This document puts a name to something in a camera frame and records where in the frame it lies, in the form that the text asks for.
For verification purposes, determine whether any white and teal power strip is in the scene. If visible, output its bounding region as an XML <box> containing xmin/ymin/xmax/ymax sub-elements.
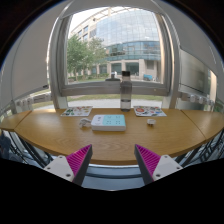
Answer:
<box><xmin>90</xmin><ymin>114</ymin><xmax>127</xmax><ymax>132</ymax></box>

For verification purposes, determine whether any small colourful sticker sheet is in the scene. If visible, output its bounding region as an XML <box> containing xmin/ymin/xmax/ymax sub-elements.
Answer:
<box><xmin>60</xmin><ymin>105</ymin><xmax>94</xmax><ymax>118</ymax></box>

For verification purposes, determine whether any large colourful sticker sheet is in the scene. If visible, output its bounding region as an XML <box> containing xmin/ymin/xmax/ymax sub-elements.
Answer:
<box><xmin>133</xmin><ymin>105</ymin><xmax>168</xmax><ymax>118</ymax></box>

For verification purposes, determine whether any clear bottle with black cap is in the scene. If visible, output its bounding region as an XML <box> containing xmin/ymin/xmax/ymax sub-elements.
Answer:
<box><xmin>119</xmin><ymin>70</ymin><xmax>133</xmax><ymax>112</ymax></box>

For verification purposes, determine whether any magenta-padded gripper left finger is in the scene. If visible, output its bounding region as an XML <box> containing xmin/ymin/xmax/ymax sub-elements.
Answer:
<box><xmin>43</xmin><ymin>143</ymin><xmax>94</xmax><ymax>187</ymax></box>

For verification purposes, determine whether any dark window handle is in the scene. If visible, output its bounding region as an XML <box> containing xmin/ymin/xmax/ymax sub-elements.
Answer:
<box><xmin>105</xmin><ymin>71</ymin><xmax>121</xmax><ymax>82</ymax></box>

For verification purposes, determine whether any white rail with round knobs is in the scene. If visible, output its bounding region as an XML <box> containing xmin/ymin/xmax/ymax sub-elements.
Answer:
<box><xmin>13</xmin><ymin>93</ymin><xmax>53</xmax><ymax>111</ymax></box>
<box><xmin>179</xmin><ymin>91</ymin><xmax>218</xmax><ymax>108</ymax></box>

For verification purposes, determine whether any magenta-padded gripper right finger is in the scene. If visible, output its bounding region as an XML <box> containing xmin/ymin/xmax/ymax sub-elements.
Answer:
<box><xmin>134</xmin><ymin>143</ymin><xmax>184</xmax><ymax>186</ymax></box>

